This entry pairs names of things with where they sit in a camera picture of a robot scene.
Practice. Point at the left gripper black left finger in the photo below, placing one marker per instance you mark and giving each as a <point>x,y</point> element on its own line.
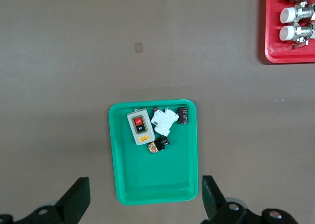
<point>71,201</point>

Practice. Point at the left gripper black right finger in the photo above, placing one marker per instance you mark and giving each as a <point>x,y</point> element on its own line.
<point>211,199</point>

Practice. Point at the green plastic tray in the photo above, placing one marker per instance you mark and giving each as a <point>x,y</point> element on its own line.
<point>157,174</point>

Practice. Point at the small clear tape scrap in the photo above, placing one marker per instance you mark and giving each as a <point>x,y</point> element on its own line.
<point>278,100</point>

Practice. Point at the red tray holding valves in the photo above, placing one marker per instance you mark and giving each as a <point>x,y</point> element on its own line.
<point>273,24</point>

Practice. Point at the black and orange component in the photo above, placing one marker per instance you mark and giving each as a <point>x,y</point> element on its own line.
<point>158,145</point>

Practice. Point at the white miniature circuit breaker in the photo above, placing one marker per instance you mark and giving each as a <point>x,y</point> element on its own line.
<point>159,120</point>
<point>172,117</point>

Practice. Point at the beige square table sticker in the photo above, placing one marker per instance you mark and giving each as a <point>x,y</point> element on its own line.
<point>138,47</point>

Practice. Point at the grey on-off switch box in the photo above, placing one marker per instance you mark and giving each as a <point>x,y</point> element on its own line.
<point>142,133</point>

